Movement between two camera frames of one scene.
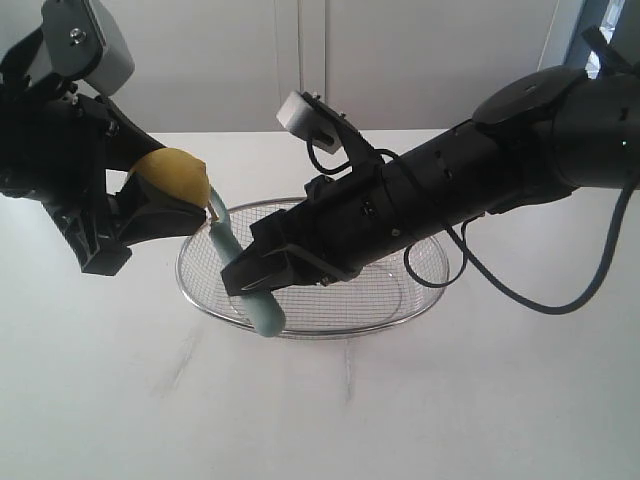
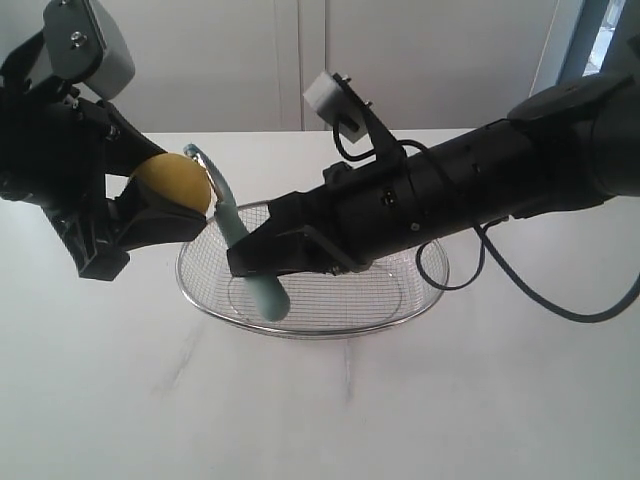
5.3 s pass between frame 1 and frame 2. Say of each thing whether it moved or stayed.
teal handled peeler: moved
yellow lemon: stayed
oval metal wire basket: stayed
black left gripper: stayed
